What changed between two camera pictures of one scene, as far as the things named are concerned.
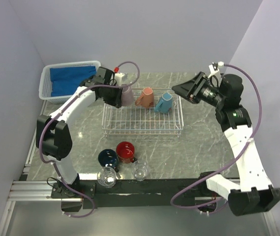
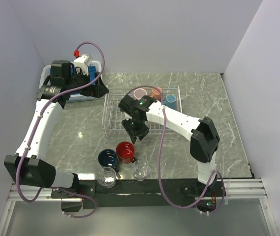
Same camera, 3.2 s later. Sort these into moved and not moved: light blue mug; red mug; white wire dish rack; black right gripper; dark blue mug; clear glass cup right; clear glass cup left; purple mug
Moved: light blue mug; purple mug; black right gripper
Not moved: clear glass cup right; white wire dish rack; red mug; clear glass cup left; dark blue mug
